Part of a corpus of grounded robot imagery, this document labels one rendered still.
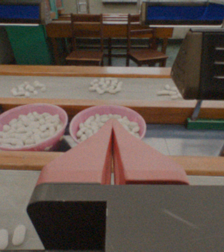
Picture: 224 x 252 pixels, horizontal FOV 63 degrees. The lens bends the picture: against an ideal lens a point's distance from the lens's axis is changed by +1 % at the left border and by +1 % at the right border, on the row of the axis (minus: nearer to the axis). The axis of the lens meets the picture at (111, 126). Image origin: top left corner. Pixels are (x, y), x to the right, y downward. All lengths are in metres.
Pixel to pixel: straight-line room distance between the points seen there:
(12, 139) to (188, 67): 0.59
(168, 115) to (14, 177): 0.60
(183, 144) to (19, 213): 0.57
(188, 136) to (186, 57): 0.58
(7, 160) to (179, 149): 0.57
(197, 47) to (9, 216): 0.48
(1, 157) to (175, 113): 0.65
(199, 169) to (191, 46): 0.38
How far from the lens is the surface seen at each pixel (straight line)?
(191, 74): 0.23
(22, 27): 3.18
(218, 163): 0.59
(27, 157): 0.58
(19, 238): 0.45
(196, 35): 0.24
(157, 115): 0.80
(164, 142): 0.74
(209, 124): 0.86
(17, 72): 1.22
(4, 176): 0.59
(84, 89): 0.96
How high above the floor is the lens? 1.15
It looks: 37 degrees down
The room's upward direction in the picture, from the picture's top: straight up
